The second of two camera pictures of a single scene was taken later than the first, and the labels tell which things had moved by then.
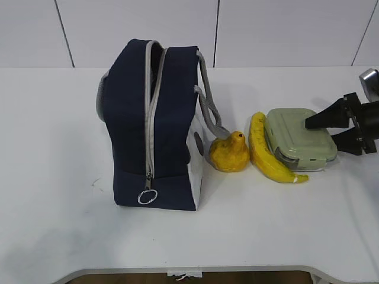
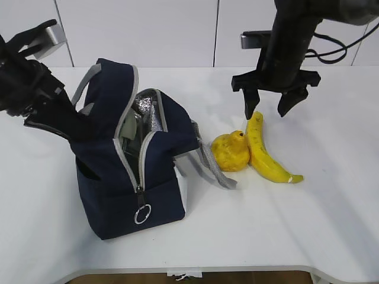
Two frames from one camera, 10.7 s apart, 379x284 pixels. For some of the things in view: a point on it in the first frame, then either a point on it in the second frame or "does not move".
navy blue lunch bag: [152, 100] to [132, 157]
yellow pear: [230, 154] does not move
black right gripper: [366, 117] to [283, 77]
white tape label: [192, 273] does not move
